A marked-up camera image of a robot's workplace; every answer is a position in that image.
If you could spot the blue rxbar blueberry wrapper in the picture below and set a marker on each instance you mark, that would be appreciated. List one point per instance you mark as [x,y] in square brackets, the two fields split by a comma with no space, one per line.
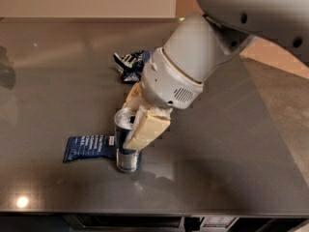
[90,147]

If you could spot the silver blue redbull can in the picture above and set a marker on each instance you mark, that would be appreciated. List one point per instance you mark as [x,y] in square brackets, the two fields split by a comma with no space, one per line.
[128,158]

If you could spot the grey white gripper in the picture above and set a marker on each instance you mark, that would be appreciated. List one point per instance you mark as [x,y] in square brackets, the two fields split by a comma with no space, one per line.
[165,82]

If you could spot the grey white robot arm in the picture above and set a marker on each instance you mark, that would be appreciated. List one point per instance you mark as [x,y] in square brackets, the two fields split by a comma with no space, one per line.
[203,42]

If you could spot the crumpled blue chip bag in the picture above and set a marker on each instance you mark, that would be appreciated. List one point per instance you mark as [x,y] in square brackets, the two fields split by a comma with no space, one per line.
[130,66]

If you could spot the dark appliance under table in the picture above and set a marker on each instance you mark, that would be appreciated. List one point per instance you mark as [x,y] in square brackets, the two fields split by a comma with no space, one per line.
[141,223]

